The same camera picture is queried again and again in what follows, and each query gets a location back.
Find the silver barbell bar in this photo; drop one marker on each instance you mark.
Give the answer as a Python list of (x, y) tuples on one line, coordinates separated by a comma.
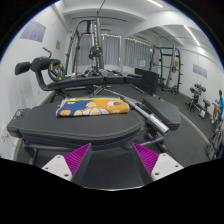
[(151, 118)]

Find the black padded right bench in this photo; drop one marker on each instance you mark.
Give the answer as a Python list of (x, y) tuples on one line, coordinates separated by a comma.
[(167, 112)]

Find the black padded front bench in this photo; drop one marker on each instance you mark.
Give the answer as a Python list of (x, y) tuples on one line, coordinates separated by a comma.
[(40, 125)]

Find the black bench with roller pads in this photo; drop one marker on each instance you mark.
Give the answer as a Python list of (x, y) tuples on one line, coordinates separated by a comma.
[(40, 67)]

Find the purple wall poster right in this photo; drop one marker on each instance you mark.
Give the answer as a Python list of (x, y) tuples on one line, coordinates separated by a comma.
[(199, 70)]

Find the grey power rack machine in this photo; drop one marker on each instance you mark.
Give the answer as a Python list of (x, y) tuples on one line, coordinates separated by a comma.
[(87, 26)]

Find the dumbbell rack with dumbbells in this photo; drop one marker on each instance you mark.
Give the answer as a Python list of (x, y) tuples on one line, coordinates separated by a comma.
[(193, 104)]

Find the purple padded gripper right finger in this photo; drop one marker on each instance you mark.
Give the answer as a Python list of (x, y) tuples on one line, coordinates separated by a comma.
[(153, 166)]

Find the black squat rack right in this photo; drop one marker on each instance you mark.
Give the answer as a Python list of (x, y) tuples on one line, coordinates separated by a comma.
[(166, 72)]

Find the colourful cartoon print towel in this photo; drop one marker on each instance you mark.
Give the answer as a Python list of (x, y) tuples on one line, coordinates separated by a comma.
[(92, 106)]

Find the purple wall poster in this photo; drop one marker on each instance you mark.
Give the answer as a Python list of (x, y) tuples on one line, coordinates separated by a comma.
[(34, 31), (199, 70)]

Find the black yellow plate on rack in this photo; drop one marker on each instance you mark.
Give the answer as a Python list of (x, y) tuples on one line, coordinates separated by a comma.
[(95, 51)]

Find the grey window curtains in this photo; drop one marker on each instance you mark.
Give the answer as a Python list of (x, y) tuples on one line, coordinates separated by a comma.
[(137, 54)]

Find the black padded bench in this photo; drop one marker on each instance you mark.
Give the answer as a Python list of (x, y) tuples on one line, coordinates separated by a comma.
[(167, 112), (40, 125)]

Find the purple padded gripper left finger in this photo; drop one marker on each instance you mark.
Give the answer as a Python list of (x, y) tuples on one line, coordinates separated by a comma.
[(72, 166)]

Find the black yellow weight plate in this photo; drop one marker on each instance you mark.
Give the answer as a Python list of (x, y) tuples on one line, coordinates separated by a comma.
[(56, 70)]

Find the person in blue shirt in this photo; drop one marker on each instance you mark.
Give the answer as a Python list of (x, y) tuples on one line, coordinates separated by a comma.
[(218, 108)]

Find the purple wall poster left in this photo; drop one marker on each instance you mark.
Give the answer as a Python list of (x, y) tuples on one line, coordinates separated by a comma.
[(34, 31)]

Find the exercise bike at right edge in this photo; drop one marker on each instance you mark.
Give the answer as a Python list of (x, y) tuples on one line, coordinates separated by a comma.
[(216, 144)]

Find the black plyo box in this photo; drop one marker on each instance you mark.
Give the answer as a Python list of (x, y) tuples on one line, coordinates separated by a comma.
[(148, 81)]

